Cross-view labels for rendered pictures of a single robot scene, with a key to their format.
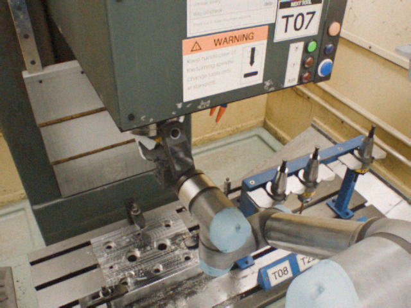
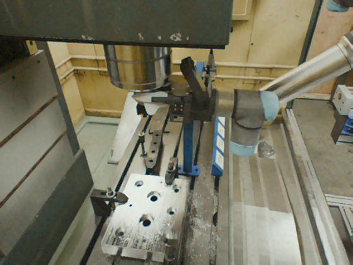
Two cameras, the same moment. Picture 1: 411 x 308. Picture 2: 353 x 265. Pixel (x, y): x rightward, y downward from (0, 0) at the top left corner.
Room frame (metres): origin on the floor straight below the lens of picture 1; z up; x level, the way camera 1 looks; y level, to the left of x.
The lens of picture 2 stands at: (0.27, 0.54, 1.73)
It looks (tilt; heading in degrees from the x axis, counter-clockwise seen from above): 35 degrees down; 309
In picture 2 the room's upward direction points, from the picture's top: 1 degrees counter-clockwise
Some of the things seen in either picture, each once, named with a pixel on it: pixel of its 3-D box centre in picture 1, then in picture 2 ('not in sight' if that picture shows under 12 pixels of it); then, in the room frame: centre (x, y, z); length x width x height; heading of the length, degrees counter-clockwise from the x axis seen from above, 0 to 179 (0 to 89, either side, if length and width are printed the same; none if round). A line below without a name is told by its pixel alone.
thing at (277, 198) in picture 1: (277, 191); not in sight; (0.74, -0.20, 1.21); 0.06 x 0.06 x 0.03
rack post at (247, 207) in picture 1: (244, 226); (188, 144); (0.76, -0.13, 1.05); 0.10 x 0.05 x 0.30; 29
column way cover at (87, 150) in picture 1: (109, 125); (21, 149); (1.12, 0.34, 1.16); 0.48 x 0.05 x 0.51; 119
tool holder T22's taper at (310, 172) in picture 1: (312, 166); (207, 81); (0.79, -0.30, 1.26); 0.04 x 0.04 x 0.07
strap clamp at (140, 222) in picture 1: (135, 217); (110, 200); (0.85, 0.22, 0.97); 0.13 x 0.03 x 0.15; 29
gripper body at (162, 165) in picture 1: (178, 171); (191, 102); (0.62, 0.05, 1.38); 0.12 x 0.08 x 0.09; 33
